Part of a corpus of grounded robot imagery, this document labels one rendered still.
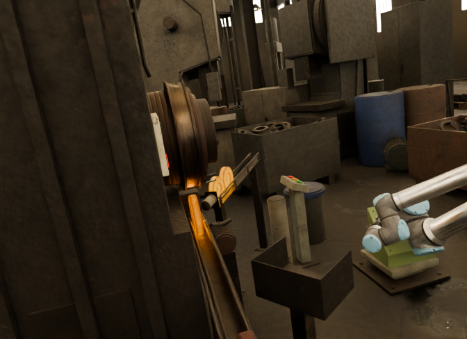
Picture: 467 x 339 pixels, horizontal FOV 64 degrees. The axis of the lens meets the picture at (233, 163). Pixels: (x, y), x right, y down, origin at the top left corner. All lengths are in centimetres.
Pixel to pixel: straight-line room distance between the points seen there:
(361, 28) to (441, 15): 153
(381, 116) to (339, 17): 130
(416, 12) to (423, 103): 162
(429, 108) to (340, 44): 133
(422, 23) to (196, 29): 337
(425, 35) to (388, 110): 175
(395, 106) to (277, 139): 165
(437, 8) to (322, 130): 294
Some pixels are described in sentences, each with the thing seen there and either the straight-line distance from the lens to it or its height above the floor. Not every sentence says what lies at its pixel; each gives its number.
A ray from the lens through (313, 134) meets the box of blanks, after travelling 411.
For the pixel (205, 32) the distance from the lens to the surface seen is 417.
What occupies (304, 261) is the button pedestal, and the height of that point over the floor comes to 2.
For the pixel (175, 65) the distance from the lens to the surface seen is 429.
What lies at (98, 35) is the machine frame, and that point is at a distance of 110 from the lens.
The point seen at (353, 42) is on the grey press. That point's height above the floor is 155.
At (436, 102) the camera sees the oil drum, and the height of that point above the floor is 69.
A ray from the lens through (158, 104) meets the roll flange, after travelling 147.
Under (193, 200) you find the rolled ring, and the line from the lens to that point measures 163.
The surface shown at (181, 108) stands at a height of 124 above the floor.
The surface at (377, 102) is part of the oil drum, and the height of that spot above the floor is 80.
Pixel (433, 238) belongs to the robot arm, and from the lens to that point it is 218.
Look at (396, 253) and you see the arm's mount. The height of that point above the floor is 20.
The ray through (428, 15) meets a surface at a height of 179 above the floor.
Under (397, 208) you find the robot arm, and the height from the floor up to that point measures 60.
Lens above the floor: 132
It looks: 13 degrees down
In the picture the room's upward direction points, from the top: 9 degrees counter-clockwise
